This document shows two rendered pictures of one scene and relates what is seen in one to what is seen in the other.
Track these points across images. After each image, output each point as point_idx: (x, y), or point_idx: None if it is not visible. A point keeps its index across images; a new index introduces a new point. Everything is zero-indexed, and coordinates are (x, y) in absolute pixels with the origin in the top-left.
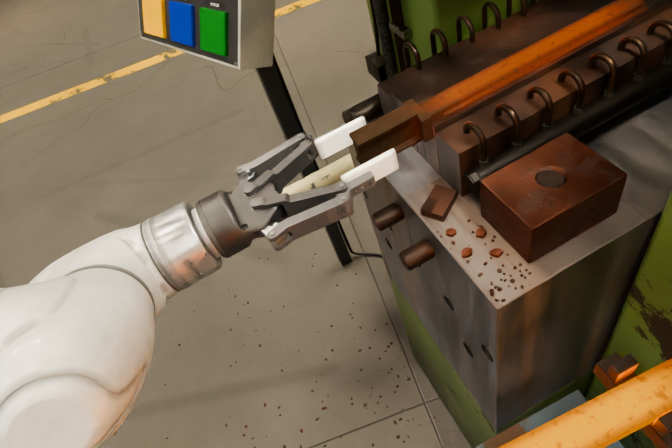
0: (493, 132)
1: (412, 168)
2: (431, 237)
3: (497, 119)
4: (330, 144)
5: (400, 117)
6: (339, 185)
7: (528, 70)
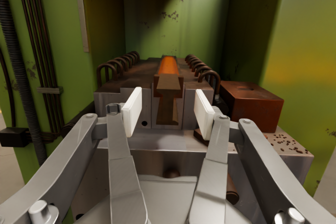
0: (205, 82)
1: (162, 136)
2: (229, 160)
3: (196, 79)
4: (133, 113)
5: (171, 76)
6: (221, 117)
7: (176, 67)
